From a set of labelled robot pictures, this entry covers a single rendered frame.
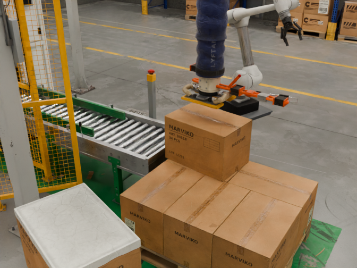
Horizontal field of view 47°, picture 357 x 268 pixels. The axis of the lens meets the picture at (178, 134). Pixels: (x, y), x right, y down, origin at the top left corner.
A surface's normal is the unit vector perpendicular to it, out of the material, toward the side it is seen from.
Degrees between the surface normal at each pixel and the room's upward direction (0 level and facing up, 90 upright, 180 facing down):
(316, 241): 0
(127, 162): 90
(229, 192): 0
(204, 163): 90
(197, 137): 90
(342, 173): 0
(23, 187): 90
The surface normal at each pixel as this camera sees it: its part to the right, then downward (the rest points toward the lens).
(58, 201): 0.00, -0.89
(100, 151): -0.55, 0.38
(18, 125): 0.83, 0.25
